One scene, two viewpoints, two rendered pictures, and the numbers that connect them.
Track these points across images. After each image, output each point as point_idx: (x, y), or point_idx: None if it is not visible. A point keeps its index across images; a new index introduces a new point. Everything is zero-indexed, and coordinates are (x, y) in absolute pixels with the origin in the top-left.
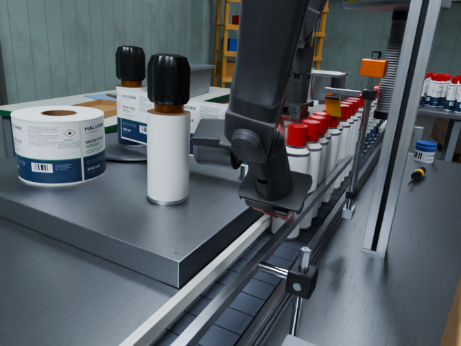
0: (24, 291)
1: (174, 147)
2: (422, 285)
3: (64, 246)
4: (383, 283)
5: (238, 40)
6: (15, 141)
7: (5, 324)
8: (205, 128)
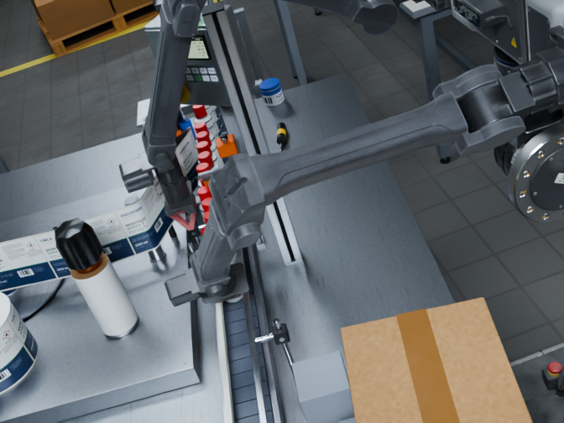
0: None
1: (114, 289)
2: (335, 268)
3: (90, 417)
4: (312, 284)
5: (206, 267)
6: None
7: None
8: (174, 287)
